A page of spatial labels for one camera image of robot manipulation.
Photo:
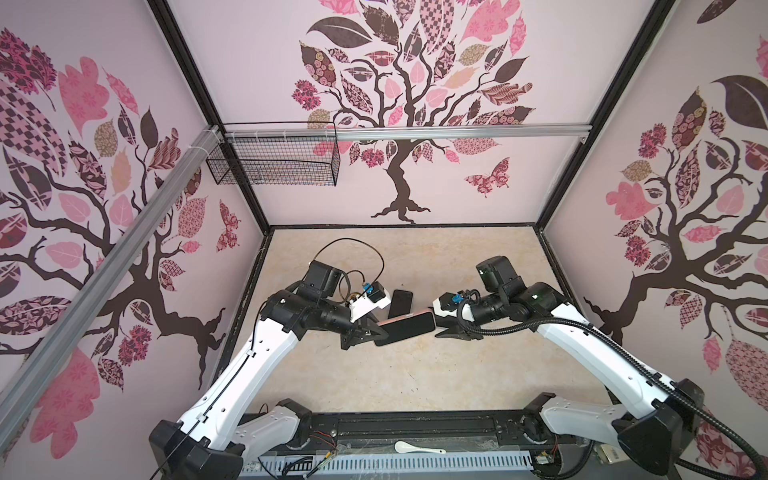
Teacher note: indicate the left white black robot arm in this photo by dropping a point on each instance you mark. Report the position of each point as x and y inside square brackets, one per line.
[211, 440]

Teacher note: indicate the grey aluminium rail left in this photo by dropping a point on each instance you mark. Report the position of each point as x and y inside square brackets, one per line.
[30, 382]

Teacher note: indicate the black wire basket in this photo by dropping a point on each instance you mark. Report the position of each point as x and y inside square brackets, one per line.
[288, 153]

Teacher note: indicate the grey aluminium rail back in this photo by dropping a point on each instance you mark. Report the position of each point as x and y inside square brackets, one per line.
[417, 133]

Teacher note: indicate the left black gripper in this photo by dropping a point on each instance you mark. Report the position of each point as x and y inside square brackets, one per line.
[355, 335]

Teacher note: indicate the white plastic spoon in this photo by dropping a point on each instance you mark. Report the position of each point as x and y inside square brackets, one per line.
[403, 447]

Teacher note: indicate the white slotted cable duct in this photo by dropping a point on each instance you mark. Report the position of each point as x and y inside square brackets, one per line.
[386, 466]

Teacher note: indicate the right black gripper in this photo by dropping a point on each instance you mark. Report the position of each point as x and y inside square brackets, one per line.
[457, 333]

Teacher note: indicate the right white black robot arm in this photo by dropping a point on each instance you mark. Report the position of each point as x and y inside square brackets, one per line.
[654, 419]

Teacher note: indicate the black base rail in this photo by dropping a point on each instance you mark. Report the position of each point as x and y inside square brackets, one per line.
[504, 428]

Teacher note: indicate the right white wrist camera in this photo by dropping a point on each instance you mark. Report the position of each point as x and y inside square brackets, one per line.
[447, 305]

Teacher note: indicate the grey aluminium rail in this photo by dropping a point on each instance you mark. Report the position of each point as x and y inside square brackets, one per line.
[417, 133]
[30, 382]

